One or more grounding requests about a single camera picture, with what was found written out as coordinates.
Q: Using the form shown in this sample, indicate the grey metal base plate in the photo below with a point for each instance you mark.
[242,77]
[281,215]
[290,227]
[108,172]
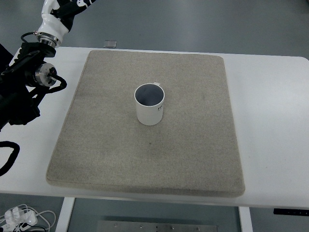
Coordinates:
[126,226]

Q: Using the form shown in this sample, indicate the left white table leg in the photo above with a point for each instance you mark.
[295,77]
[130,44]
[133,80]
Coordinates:
[65,214]

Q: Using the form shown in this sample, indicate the right white table leg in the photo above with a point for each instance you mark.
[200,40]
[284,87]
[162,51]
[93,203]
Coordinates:
[245,219]

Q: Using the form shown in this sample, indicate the small grey floor plate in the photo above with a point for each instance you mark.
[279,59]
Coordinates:
[110,43]

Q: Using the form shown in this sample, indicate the white table leg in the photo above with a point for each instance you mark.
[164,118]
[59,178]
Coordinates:
[65,214]
[245,219]

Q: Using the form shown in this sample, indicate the white power strip with cables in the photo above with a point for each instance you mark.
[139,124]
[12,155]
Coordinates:
[23,218]

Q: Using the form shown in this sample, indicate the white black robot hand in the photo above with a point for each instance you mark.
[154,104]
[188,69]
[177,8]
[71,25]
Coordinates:
[57,19]

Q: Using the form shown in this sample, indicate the black table control panel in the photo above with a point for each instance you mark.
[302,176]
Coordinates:
[292,212]

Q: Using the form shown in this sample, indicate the white ribbed cup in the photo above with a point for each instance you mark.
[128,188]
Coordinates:
[149,100]

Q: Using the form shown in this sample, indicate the beige felt mat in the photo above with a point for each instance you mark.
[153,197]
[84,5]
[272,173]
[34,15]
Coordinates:
[193,150]

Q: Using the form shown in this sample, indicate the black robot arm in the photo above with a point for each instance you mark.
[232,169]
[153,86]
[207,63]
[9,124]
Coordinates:
[25,82]

